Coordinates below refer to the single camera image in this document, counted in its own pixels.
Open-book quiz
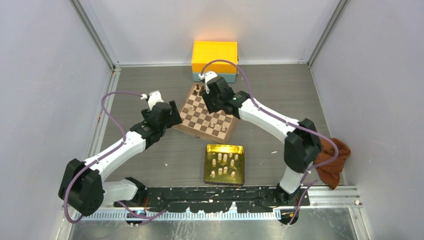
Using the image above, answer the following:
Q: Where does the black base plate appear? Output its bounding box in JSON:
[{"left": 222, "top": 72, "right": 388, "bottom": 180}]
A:
[{"left": 122, "top": 186, "right": 310, "bottom": 214}]

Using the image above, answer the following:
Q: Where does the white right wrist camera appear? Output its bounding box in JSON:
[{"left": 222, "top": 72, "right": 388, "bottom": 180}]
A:
[{"left": 198, "top": 71, "right": 218, "bottom": 94}]

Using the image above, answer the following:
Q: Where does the wooden chess board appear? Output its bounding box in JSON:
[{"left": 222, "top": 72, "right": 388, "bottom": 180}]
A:
[{"left": 174, "top": 82, "right": 238, "bottom": 144}]

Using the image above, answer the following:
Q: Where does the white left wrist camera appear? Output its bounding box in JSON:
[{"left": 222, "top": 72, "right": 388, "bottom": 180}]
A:
[{"left": 140, "top": 90, "right": 164, "bottom": 110}]

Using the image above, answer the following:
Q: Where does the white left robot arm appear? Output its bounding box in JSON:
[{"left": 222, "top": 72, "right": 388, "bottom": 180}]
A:
[{"left": 58, "top": 100, "right": 182, "bottom": 217}]

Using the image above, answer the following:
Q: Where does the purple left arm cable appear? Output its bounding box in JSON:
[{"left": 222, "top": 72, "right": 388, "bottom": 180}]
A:
[{"left": 62, "top": 91, "right": 167, "bottom": 228}]

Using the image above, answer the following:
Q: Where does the yellow metal tray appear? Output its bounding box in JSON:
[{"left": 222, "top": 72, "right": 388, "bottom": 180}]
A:
[{"left": 203, "top": 144, "right": 246, "bottom": 187}]

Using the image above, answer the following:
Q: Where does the yellow plastic box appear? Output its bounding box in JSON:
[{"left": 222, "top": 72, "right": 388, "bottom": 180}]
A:
[{"left": 191, "top": 41, "right": 239, "bottom": 74}]

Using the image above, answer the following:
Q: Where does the teal plastic box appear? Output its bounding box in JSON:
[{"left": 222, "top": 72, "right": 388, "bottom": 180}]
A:
[{"left": 192, "top": 72, "right": 237, "bottom": 84}]

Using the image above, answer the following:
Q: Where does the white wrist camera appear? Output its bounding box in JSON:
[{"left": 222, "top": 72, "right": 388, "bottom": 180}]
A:
[
  {"left": 140, "top": 90, "right": 164, "bottom": 110},
  {"left": 198, "top": 71, "right": 218, "bottom": 94}
]

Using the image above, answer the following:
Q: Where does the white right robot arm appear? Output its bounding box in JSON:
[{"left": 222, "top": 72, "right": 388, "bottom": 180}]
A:
[{"left": 198, "top": 71, "right": 322, "bottom": 206}]

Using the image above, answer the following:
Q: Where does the brown cloth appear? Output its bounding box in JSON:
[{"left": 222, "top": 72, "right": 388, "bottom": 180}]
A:
[{"left": 313, "top": 138, "right": 351, "bottom": 190}]

